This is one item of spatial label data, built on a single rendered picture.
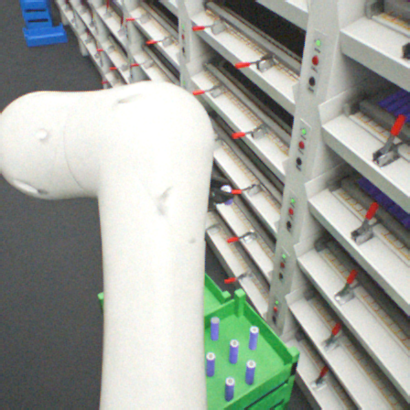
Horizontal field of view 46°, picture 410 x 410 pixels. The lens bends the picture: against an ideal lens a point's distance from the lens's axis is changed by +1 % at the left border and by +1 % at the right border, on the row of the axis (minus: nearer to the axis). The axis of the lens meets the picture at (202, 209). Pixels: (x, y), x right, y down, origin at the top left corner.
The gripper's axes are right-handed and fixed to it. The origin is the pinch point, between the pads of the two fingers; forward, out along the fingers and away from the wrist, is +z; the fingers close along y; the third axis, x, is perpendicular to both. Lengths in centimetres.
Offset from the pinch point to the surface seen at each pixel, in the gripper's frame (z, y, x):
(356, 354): 57, 36, -5
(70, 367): 49, 13, -93
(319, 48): 17.5, -21.4, 22.4
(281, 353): 31.9, 28.9, -12.8
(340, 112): 26.5, -11.6, 20.0
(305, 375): 69, 38, -24
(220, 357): 26.2, 25.5, -24.3
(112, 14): 117, -158, -75
